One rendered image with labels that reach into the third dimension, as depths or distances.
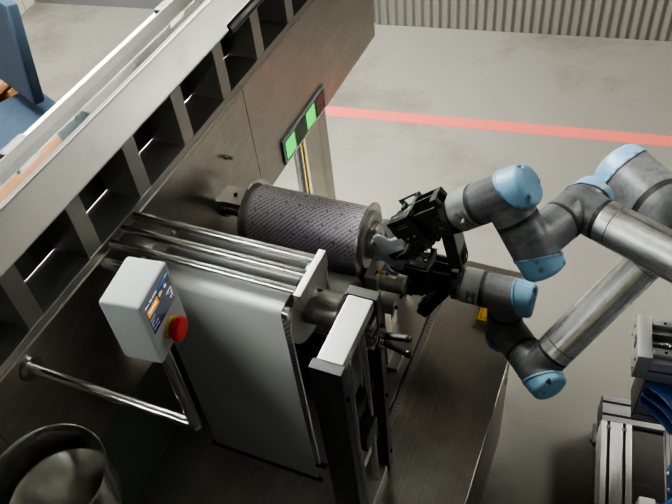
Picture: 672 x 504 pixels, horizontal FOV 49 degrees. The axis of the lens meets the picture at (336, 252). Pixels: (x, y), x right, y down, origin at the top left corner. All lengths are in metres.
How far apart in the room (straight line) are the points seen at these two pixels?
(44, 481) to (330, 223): 0.69
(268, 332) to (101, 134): 0.65
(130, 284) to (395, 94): 3.30
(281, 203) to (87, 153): 0.93
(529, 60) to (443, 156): 0.95
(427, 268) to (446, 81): 2.68
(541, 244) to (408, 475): 0.57
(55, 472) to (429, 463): 0.79
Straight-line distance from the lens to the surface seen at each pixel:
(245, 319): 1.16
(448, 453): 1.57
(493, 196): 1.20
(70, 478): 1.05
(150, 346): 0.84
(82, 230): 1.22
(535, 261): 1.23
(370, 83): 4.13
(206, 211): 1.51
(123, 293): 0.81
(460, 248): 1.35
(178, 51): 0.64
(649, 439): 2.48
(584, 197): 1.31
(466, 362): 1.69
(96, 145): 0.56
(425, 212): 1.29
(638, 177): 1.47
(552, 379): 1.51
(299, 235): 1.43
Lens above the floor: 2.28
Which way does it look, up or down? 46 degrees down
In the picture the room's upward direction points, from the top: 8 degrees counter-clockwise
